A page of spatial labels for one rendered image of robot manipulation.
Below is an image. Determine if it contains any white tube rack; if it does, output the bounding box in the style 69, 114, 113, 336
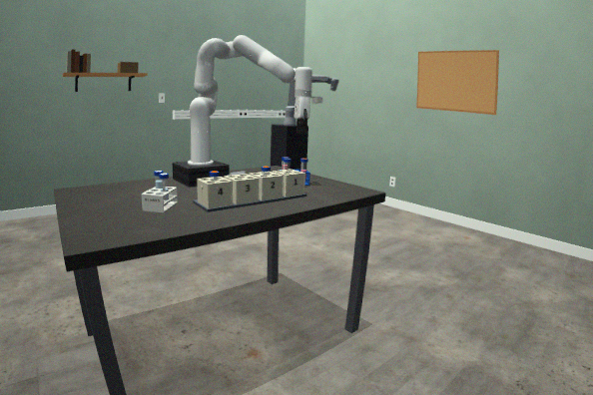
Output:
142, 187, 178, 212

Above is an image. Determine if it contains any cream block with round holes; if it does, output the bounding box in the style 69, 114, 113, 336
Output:
224, 174, 259, 204
272, 170, 305, 197
249, 172, 284, 200
197, 177, 233, 208

